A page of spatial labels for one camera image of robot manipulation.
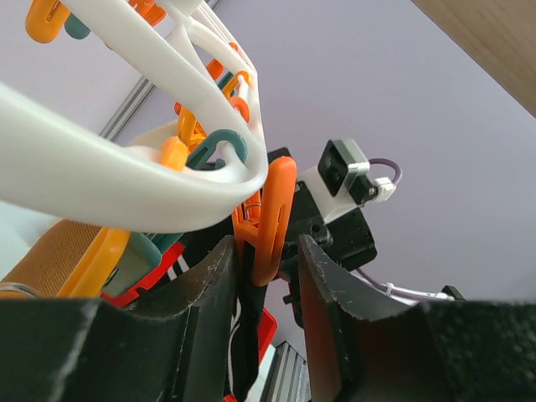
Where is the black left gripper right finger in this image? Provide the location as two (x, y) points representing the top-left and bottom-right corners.
(299, 235), (535, 401)

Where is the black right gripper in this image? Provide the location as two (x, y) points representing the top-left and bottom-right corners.
(265, 146), (378, 332)

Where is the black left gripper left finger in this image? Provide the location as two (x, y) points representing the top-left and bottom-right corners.
(1, 236), (235, 401)

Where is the black striped sock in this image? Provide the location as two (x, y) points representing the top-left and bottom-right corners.
(166, 243), (265, 401)

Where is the brown orange sock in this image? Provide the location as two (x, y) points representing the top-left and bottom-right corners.
(1, 219), (101, 297)

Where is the white round clip hanger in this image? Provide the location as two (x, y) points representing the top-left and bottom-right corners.
(0, 0), (270, 235)

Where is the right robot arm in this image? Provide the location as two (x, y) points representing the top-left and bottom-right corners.
(278, 139), (463, 326)

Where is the red plastic bin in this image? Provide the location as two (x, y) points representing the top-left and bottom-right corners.
(100, 241), (280, 402)

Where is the wooden rack stand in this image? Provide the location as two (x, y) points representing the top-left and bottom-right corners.
(414, 0), (535, 116)

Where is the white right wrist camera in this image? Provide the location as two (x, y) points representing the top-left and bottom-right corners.
(299, 138), (403, 224)

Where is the aluminium frame rail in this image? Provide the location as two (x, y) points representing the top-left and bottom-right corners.
(246, 342), (312, 402)

